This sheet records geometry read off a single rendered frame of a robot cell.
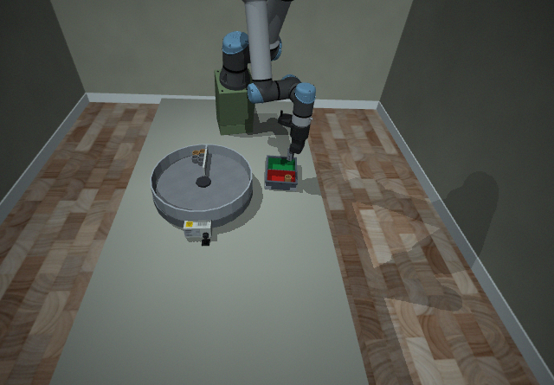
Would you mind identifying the red and green divided bin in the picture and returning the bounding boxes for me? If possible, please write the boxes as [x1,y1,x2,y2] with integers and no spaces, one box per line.
[265,155,298,191]

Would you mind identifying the grey round turntable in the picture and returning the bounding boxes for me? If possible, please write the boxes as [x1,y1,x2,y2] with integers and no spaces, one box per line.
[150,144,253,246]

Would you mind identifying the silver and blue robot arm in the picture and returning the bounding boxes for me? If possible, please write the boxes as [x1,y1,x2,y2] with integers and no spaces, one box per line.
[219,0,316,119]

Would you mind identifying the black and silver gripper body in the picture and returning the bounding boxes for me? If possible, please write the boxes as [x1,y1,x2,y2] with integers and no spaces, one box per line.
[278,110,312,154]

